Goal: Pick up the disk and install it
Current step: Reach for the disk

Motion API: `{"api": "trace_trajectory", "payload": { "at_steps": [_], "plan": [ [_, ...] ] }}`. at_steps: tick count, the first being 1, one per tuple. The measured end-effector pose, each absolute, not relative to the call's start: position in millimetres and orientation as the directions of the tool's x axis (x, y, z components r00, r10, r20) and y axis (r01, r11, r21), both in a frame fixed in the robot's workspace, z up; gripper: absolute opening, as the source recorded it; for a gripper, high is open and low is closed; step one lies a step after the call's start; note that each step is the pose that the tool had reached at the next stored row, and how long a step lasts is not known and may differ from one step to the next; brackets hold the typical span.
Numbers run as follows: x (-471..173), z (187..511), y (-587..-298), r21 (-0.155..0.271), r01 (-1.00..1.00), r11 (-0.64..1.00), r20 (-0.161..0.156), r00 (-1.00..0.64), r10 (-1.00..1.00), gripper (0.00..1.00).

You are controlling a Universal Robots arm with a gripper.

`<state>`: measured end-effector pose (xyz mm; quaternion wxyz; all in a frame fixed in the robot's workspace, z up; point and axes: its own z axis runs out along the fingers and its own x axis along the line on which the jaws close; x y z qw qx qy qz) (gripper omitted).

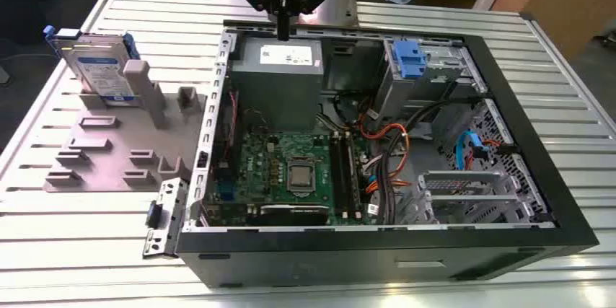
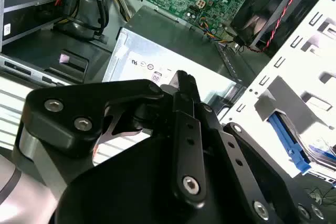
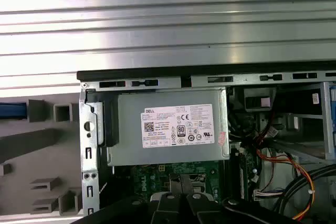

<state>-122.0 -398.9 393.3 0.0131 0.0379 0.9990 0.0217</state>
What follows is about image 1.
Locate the hard disk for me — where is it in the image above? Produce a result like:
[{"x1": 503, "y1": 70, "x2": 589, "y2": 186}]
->
[{"x1": 43, "y1": 25, "x2": 145, "y2": 109}]

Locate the blue data wire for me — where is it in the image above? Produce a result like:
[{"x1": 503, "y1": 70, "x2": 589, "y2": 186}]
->
[{"x1": 455, "y1": 129, "x2": 483, "y2": 172}]

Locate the orange disk power wire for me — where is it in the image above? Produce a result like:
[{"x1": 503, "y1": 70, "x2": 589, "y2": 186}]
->
[{"x1": 481, "y1": 139, "x2": 519, "y2": 156}]

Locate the metal disk bay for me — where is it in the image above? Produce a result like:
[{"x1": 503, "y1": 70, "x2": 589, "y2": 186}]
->
[{"x1": 417, "y1": 170, "x2": 537, "y2": 225}]

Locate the blue drive cage latch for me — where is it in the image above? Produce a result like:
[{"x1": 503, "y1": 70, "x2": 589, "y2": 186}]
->
[{"x1": 393, "y1": 40, "x2": 429, "y2": 80}]

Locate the grey power supply unit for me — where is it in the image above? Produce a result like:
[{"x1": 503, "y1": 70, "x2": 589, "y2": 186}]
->
[{"x1": 230, "y1": 35, "x2": 325, "y2": 132}]

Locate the metal drive cage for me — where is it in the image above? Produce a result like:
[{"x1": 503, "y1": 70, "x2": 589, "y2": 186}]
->
[{"x1": 374, "y1": 35, "x2": 489, "y2": 131}]

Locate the CPU socket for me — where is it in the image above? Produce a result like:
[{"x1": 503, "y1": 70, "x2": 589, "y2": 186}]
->
[{"x1": 283, "y1": 156, "x2": 323, "y2": 199}]

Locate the green motherboard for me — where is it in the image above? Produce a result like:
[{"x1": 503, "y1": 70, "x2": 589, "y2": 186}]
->
[{"x1": 205, "y1": 131, "x2": 382, "y2": 226}]

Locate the grey parts rack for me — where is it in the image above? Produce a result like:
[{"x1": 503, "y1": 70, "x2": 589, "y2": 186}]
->
[{"x1": 42, "y1": 61, "x2": 211, "y2": 193}]

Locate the silver CPU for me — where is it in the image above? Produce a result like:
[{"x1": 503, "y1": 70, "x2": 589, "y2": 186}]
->
[{"x1": 289, "y1": 166, "x2": 317, "y2": 190}]

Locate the black RAM slot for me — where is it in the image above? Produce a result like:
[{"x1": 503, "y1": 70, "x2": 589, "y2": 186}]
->
[
  {"x1": 330, "y1": 133, "x2": 349, "y2": 219},
  {"x1": 345, "y1": 133, "x2": 363, "y2": 218}
]

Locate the metal expansion slot retainer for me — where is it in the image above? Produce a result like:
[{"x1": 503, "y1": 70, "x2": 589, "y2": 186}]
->
[{"x1": 143, "y1": 177, "x2": 190, "y2": 259}]

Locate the black graphics card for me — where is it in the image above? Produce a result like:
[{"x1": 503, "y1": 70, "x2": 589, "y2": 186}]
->
[{"x1": 245, "y1": 203, "x2": 334, "y2": 228}]

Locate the black chair base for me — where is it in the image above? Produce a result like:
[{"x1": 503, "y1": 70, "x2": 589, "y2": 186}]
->
[{"x1": 595, "y1": 25, "x2": 616, "y2": 49}]

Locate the black open PC case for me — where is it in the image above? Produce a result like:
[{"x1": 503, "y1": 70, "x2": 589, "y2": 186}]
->
[{"x1": 174, "y1": 18, "x2": 601, "y2": 289}]

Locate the orange power wire bundle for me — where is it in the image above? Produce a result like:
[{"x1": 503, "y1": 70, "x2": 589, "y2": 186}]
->
[{"x1": 359, "y1": 123, "x2": 414, "y2": 195}]

